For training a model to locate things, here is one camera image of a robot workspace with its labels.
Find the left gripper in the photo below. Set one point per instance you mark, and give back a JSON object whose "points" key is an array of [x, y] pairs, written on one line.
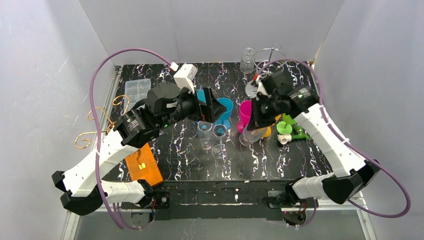
{"points": [[203, 106]]}

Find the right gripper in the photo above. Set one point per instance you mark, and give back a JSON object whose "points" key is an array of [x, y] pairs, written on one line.
{"points": [[262, 111]]}

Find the orange wine glass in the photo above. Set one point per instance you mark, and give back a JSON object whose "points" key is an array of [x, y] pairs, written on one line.
{"points": [[269, 130]]}

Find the blue wine glass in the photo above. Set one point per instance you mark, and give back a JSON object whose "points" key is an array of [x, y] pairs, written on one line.
{"points": [[201, 96], [224, 118]]}

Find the pink wine glass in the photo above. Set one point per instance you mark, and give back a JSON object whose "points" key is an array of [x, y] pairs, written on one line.
{"points": [[244, 114]]}

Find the green wine glass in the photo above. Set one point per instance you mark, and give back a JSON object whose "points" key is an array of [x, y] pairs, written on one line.
{"points": [[285, 127]]}

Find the clear wine glass front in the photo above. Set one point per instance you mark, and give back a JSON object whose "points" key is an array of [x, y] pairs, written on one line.
{"points": [[219, 133]]}

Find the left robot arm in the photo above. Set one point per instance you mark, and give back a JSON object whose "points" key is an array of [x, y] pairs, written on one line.
{"points": [[83, 188]]}

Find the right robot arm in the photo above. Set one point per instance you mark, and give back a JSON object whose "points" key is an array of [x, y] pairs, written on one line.
{"points": [[350, 171]]}

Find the upright blue wine glass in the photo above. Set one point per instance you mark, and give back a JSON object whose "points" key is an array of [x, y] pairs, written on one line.
{"points": [[201, 96]]}

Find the green white pipe fitting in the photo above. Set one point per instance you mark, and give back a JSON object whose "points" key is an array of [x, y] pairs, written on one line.
{"points": [[299, 134]]}

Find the clear plastic organizer box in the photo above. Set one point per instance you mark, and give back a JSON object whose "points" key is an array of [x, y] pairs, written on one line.
{"points": [[136, 90]]}

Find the gold wire rack wooden base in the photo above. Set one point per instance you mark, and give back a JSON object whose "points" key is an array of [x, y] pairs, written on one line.
{"points": [[140, 163]]}

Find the aluminium base frame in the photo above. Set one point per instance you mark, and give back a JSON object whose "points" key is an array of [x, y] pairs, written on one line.
{"points": [[217, 213]]}

